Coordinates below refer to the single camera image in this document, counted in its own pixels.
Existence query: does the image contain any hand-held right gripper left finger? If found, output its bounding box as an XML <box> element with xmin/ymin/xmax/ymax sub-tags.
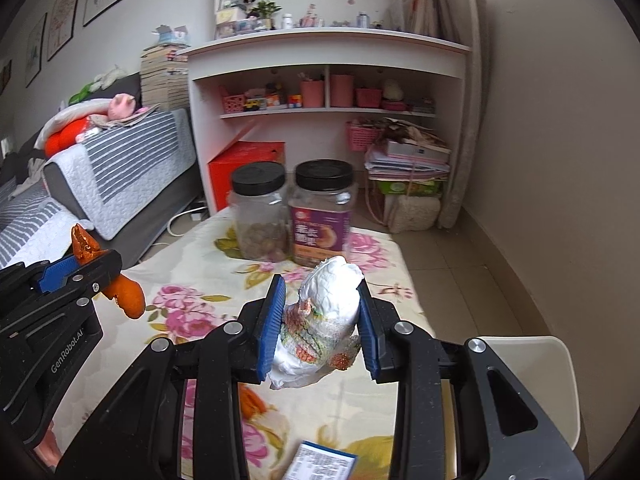
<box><xmin>55</xmin><ymin>274</ymin><xmax>288</xmax><ymax>480</ymax></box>

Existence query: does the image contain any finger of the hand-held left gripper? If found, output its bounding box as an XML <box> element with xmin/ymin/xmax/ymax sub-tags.
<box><xmin>0</xmin><ymin>249</ymin><xmax>123</xmax><ymax>333</ymax></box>
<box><xmin>0</xmin><ymin>255</ymin><xmax>81</xmax><ymax>295</ymax></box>

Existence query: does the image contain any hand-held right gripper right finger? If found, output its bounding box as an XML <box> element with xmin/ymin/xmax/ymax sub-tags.
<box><xmin>356</xmin><ymin>282</ymin><xmax>586</xmax><ymax>480</ymax></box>

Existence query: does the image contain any orange snack wrapper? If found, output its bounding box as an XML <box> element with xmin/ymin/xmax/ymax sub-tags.
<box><xmin>70</xmin><ymin>223</ymin><xmax>147</xmax><ymax>320</ymax></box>

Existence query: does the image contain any white wrapper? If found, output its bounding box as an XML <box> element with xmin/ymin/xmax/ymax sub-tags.
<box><xmin>267</xmin><ymin>255</ymin><xmax>363</xmax><ymax>390</ymax></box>

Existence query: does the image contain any white trash bin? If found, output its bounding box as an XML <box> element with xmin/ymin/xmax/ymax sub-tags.
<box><xmin>452</xmin><ymin>336</ymin><xmax>582</xmax><ymax>466</ymax></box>

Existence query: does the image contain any grey striped sofa quilt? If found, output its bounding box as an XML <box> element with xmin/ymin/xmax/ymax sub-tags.
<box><xmin>0</xmin><ymin>175</ymin><xmax>93</xmax><ymax>268</ymax></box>

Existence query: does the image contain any grey sofa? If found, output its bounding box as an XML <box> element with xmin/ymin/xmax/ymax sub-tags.
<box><xmin>0</xmin><ymin>72</ymin><xmax>203</xmax><ymax>271</ymax></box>

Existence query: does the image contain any floral tablecloth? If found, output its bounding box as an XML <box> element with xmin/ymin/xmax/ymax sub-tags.
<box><xmin>45</xmin><ymin>205</ymin><xmax>458</xmax><ymax>480</ymax></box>

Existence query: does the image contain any clear jar with black lid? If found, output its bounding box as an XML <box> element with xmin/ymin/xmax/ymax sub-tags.
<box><xmin>229</xmin><ymin>162</ymin><xmax>291</xmax><ymax>262</ymax></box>

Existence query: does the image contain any purple-label jar with black lid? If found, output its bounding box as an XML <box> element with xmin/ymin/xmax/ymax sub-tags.
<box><xmin>287</xmin><ymin>159</ymin><xmax>357</xmax><ymax>268</ymax></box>

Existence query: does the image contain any grey striped quilted blanket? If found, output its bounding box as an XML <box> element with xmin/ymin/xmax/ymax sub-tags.
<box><xmin>44</xmin><ymin>109</ymin><xmax>197</xmax><ymax>241</ymax></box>

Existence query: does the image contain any white blue-edged printed packet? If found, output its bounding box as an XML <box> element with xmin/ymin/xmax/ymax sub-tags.
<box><xmin>282</xmin><ymin>441</ymin><xmax>360</xmax><ymax>480</ymax></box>

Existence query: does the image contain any orange cushion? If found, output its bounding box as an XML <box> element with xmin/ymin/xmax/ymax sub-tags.
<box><xmin>44</xmin><ymin>117</ymin><xmax>93</xmax><ymax>157</ymax></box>

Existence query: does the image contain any white fluffy cloth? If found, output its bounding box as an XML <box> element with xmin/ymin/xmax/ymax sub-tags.
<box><xmin>387</xmin><ymin>196</ymin><xmax>443</xmax><ymax>234</ymax></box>

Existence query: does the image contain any green tissue pack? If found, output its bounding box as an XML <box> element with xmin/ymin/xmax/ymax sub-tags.
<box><xmin>376</xmin><ymin>180</ymin><xmax>443</xmax><ymax>197</ymax></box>

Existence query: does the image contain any white pillow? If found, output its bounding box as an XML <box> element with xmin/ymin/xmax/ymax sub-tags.
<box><xmin>34</xmin><ymin>99</ymin><xmax>118</xmax><ymax>150</ymax></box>

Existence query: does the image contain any pink plush toy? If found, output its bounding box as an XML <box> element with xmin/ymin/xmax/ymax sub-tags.
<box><xmin>110</xmin><ymin>93</ymin><xmax>138</xmax><ymax>122</ymax></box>

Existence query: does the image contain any red cardboard box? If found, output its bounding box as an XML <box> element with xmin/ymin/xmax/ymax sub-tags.
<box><xmin>207</xmin><ymin>141</ymin><xmax>287</xmax><ymax>213</ymax></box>

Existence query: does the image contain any green toy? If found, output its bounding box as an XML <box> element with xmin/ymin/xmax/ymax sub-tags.
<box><xmin>68</xmin><ymin>81</ymin><xmax>96</xmax><ymax>106</ymax></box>

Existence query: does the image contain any pile of papers and books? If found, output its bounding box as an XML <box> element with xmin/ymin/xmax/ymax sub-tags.
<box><xmin>364</xmin><ymin>117</ymin><xmax>452</xmax><ymax>181</ymax></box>

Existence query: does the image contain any white plush toy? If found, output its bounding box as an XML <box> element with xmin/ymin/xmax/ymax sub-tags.
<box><xmin>92</xmin><ymin>65</ymin><xmax>126</xmax><ymax>88</ymax></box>

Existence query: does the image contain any stack of books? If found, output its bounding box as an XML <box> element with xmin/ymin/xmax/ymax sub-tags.
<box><xmin>140</xmin><ymin>45</ymin><xmax>190</xmax><ymax>111</ymax></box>

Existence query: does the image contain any pink hanging basket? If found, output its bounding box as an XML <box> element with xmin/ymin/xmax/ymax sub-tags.
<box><xmin>346</xmin><ymin>121</ymin><xmax>383</xmax><ymax>152</ymax></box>

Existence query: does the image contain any pink pen holder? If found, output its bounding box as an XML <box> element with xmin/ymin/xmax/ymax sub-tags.
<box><xmin>330</xmin><ymin>74</ymin><xmax>355</xmax><ymax>107</ymax></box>
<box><xmin>299</xmin><ymin>79</ymin><xmax>325</xmax><ymax>109</ymax></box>

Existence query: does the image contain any light blue tissue box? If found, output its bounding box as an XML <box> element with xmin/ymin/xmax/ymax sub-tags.
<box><xmin>152</xmin><ymin>24</ymin><xmax>191</xmax><ymax>48</ymax></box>

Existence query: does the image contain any pale curtain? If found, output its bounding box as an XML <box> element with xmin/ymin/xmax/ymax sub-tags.
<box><xmin>432</xmin><ymin>0</ymin><xmax>488</xmax><ymax>231</ymax></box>

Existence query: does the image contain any clear drawer organizer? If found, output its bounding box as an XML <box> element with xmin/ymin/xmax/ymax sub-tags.
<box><xmin>215</xmin><ymin>7</ymin><xmax>273</xmax><ymax>38</ymax></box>

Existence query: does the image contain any white shelf desk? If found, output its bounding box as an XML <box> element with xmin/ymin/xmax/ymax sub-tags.
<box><xmin>175</xmin><ymin>0</ymin><xmax>483</xmax><ymax>218</ymax></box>

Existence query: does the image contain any small green potted plant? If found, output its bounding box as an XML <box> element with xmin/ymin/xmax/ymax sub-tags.
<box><xmin>250</xmin><ymin>0</ymin><xmax>282</xmax><ymax>20</ymax></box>

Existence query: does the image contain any row of upright books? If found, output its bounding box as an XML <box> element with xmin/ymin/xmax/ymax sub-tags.
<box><xmin>389</xmin><ymin>0</ymin><xmax>458</xmax><ymax>41</ymax></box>

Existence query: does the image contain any white cable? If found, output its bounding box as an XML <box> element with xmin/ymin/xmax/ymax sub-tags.
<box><xmin>167</xmin><ymin>207</ymin><xmax>201</xmax><ymax>237</ymax></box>

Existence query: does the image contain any narrow picture frame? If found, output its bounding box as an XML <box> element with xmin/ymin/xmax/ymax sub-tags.
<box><xmin>25</xmin><ymin>12</ymin><xmax>48</xmax><ymax>88</ymax></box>

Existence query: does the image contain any tree picture frame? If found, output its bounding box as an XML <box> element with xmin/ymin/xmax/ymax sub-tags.
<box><xmin>47</xmin><ymin>0</ymin><xmax>86</xmax><ymax>62</ymax></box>

